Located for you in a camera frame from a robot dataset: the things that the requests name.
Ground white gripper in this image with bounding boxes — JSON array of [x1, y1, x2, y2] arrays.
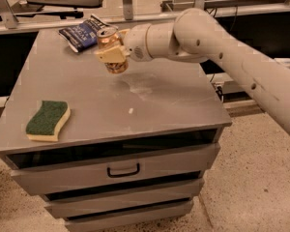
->
[[95, 24, 152, 64]]

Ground orange soda can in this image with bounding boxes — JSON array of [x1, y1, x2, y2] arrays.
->
[[95, 26, 129, 74]]

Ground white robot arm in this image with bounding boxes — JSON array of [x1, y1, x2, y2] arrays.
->
[[95, 8, 290, 135]]

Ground blue chip bag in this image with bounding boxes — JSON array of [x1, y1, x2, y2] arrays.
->
[[59, 14, 110, 53]]

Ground grey drawer cabinet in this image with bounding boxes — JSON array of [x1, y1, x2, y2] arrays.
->
[[0, 30, 231, 232]]

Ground green and yellow sponge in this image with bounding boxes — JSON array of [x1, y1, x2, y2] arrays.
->
[[26, 101, 71, 142]]

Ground black drawer handle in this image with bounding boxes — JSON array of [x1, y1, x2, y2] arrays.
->
[[106, 163, 140, 178]]

